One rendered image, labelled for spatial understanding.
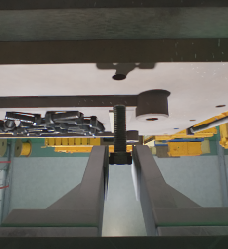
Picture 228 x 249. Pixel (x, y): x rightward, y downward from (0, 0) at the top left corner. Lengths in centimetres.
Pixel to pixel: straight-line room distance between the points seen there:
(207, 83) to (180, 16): 7
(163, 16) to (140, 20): 2
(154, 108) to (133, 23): 9
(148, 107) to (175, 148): 883
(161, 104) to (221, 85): 6
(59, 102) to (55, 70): 7
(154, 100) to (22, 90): 15
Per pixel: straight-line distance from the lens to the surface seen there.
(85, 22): 18
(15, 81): 21
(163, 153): 1162
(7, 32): 19
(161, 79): 19
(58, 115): 29
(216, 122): 48
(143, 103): 21
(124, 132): 16
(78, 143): 283
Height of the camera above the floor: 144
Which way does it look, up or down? 11 degrees down
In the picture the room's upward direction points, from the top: 179 degrees clockwise
